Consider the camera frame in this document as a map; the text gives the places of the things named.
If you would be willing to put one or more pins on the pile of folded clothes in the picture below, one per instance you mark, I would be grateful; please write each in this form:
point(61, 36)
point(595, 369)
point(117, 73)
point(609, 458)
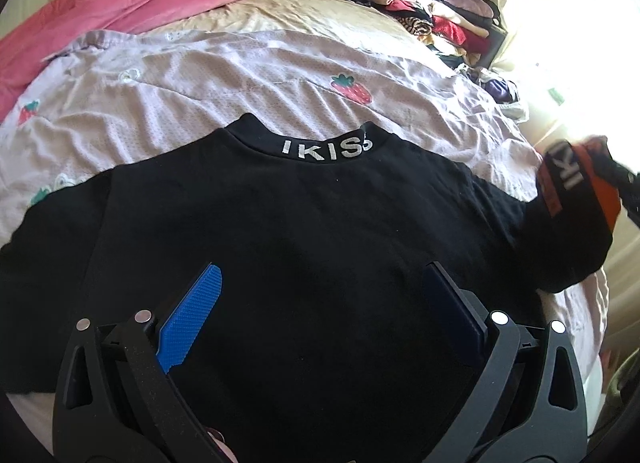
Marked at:
point(460, 31)

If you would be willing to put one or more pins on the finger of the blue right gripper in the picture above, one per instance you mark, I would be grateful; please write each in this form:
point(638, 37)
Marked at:
point(625, 182)

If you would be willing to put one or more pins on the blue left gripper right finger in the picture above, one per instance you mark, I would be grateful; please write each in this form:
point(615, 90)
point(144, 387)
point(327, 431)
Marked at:
point(457, 317)

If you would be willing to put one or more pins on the black long-sleeve shirt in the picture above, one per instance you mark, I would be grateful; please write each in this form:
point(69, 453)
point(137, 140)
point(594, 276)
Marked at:
point(321, 346)

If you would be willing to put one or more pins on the pink strawberry bed sheet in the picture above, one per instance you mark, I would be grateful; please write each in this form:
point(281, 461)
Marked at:
point(112, 99)

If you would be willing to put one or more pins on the pink quilt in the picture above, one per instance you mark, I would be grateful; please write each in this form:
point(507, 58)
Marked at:
point(25, 50)

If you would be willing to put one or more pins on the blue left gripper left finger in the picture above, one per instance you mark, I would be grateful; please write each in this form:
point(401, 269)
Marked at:
point(178, 332)

